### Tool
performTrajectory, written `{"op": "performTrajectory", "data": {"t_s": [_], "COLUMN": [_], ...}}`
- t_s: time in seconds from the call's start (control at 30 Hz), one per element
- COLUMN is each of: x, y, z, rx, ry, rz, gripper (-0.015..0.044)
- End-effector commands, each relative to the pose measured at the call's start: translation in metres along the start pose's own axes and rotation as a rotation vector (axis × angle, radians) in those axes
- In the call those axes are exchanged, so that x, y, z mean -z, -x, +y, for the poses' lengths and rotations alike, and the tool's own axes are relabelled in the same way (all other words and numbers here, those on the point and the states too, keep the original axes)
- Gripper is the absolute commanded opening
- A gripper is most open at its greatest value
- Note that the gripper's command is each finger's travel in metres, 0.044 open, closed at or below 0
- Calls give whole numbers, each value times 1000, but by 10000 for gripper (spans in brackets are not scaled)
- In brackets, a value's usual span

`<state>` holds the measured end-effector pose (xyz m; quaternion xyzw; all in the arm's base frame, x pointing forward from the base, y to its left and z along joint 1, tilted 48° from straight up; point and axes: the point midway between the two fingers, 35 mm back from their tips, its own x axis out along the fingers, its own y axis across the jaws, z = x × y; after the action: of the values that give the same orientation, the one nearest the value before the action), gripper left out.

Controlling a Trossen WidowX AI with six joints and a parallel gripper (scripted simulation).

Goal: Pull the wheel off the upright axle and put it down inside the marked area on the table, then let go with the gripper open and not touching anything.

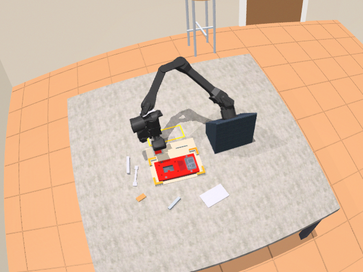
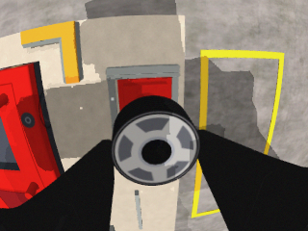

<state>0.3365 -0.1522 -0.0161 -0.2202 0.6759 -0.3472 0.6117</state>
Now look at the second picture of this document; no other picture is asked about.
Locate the yellow rectangular outline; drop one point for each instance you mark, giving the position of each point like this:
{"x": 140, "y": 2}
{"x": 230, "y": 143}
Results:
{"x": 204, "y": 59}

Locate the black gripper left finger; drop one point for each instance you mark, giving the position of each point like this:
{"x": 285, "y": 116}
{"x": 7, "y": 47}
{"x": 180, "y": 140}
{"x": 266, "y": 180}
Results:
{"x": 80, "y": 200}

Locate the black wheel with grey hub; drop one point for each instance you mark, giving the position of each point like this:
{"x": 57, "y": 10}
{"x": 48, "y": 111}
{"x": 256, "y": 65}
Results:
{"x": 150, "y": 118}

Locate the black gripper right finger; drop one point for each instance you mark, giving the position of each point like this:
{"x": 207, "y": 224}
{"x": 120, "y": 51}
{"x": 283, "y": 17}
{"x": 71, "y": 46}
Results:
{"x": 253, "y": 191}

